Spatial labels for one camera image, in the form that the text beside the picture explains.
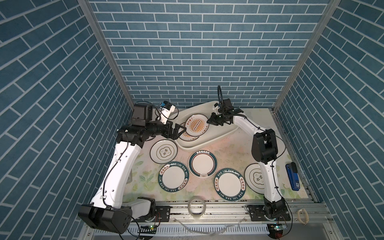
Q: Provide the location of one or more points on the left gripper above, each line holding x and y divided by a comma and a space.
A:
174, 135

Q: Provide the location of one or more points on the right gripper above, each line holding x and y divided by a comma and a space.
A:
212, 119

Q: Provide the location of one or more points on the orange sunburst plate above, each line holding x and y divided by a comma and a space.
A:
196, 125
187, 138

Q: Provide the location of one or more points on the white cloud-pattern plate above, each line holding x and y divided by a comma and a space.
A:
163, 151
254, 178

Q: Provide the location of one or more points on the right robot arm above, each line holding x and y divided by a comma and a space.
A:
265, 151

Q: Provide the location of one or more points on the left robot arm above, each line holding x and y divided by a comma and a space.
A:
106, 211

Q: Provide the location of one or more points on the white plastic bin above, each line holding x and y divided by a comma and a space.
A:
214, 133

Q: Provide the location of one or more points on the floral table mat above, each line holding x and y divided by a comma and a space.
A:
232, 151

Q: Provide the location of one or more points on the green red rimmed plate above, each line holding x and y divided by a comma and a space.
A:
203, 164

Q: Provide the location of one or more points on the green rimmed plate left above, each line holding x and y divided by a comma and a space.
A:
173, 177

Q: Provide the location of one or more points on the green rimmed plate right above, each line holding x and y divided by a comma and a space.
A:
229, 184

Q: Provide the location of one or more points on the clear tape roll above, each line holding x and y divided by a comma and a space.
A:
197, 207

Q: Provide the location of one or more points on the blue black stapler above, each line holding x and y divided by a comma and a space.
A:
292, 172

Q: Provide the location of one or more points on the beige rubber band loop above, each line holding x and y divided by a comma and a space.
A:
303, 216

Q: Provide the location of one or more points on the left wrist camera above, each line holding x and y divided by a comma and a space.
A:
166, 110

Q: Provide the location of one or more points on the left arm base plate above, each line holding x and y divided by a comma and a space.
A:
154, 214

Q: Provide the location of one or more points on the aluminium rail frame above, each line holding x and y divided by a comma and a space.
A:
229, 220

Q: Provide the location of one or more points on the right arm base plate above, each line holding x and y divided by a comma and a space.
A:
271, 213

